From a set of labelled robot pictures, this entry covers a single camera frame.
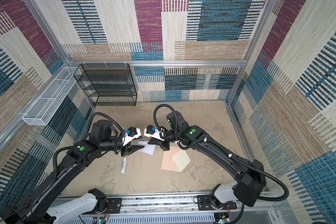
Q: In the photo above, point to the black wire shelf rack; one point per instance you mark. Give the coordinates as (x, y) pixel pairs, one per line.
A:
(107, 84)

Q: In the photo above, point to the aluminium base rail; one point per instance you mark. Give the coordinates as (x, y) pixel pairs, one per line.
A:
(190, 207)

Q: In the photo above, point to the pink envelope with flap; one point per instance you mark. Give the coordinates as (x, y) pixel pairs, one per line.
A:
(175, 159)

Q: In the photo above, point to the blue bordered white letter paper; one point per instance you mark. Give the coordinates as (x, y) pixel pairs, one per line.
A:
(147, 148)

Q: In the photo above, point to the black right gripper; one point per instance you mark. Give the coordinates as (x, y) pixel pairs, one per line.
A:
(165, 146)

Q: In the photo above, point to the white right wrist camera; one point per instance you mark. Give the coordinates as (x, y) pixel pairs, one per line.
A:
(154, 132)

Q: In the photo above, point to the white wire mesh basket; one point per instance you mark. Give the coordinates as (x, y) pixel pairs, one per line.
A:
(42, 111)

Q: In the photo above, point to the white glue stick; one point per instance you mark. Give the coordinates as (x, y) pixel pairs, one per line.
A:
(124, 165)

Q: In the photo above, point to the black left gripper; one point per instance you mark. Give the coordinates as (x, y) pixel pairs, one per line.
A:
(133, 149)

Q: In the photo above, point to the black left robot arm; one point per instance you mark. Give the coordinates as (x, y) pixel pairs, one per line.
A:
(106, 135)

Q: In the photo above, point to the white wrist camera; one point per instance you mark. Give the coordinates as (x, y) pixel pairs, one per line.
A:
(130, 134)
(154, 132)

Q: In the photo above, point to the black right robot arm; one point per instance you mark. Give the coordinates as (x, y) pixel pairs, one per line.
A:
(248, 183)

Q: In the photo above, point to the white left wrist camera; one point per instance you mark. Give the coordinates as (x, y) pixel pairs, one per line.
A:
(130, 134)

